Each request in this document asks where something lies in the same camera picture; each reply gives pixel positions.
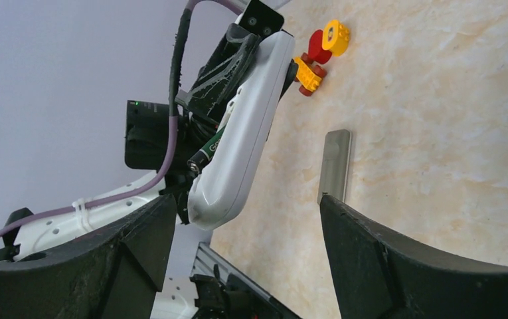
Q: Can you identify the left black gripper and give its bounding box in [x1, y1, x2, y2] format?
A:
[175, 1, 284, 126]

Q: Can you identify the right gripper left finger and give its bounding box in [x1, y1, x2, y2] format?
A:
[0, 195, 177, 318]

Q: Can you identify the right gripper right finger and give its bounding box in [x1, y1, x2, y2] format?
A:
[319, 195, 508, 318]

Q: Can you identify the white remote control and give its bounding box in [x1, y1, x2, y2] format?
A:
[187, 31, 295, 230]

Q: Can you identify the dark green AA battery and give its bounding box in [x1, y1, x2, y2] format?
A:
[187, 127, 226, 175]

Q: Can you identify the grey remote battery cover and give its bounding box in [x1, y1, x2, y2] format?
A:
[317, 129, 352, 204]

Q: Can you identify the yellow toy car brick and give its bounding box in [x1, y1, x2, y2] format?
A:
[293, 53, 327, 96]

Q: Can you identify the red toy cylinder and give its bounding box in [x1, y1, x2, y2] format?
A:
[307, 29, 332, 64]

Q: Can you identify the yellow round toy brick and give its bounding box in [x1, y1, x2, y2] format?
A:
[321, 19, 350, 56]

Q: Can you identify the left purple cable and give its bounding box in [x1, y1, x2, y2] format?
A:
[0, 0, 246, 266]

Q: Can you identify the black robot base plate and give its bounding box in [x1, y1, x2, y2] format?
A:
[190, 243, 300, 319]

